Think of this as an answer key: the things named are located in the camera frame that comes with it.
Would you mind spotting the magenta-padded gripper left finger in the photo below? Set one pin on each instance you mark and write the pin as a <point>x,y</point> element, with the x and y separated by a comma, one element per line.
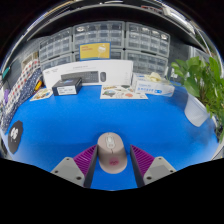
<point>66,168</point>

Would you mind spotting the black flower-shaped mouse pad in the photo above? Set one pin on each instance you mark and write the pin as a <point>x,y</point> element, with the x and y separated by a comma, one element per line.
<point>15,136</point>

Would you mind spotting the yellow card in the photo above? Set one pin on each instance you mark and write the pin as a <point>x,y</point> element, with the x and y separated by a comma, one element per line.
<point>95,50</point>

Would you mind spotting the purple object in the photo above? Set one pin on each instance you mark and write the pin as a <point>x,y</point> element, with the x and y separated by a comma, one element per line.
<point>6,95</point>

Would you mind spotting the beige computer mouse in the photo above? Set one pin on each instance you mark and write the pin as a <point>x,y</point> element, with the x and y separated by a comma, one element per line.
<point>111,153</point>

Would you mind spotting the red blue checked cloth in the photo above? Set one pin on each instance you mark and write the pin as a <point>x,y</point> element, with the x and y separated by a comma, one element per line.
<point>21,83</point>

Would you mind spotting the white keyboard box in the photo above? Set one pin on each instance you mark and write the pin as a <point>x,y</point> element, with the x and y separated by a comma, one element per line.
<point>116,70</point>

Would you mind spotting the teal object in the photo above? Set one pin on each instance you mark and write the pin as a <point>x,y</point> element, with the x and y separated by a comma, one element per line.
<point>5,73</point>

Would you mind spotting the white and blue tissue box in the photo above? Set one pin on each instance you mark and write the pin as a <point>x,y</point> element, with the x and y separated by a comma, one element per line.
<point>151,87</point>

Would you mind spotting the small orange yellow object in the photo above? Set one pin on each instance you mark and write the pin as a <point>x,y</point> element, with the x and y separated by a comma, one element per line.
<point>38,85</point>

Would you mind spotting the dark wall shelf unit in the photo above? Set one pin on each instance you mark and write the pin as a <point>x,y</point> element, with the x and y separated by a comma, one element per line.
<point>100,13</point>

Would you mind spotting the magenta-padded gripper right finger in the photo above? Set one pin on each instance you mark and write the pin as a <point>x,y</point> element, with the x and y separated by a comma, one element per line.
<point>160,166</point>

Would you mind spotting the green plant in white pot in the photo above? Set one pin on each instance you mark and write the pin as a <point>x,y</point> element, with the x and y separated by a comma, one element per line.
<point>200,83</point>

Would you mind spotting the small black box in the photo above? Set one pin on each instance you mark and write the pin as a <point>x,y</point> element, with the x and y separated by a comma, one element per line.
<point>66,87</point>

